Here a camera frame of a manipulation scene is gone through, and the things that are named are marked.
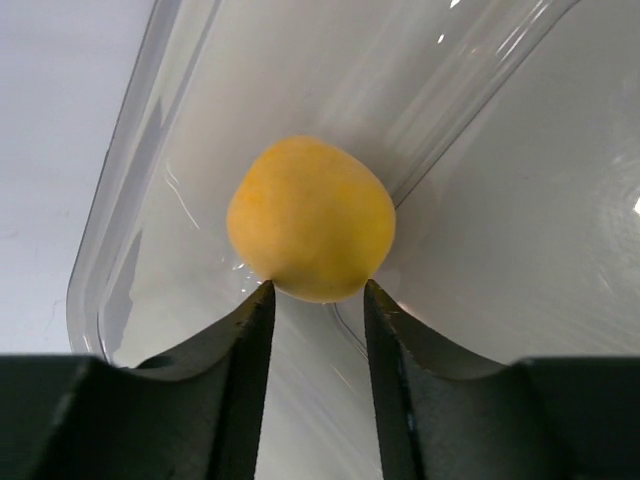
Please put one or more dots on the yellow toy lemon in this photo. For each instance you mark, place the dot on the yellow toy lemon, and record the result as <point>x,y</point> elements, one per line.
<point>312,219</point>

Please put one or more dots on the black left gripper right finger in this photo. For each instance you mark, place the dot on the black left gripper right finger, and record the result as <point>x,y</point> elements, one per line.
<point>444,412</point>

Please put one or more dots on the clear grey plastic bin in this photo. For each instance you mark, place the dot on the clear grey plastic bin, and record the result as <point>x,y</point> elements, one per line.
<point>506,133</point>

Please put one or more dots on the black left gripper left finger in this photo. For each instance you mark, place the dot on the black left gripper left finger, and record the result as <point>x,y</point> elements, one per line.
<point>192,412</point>

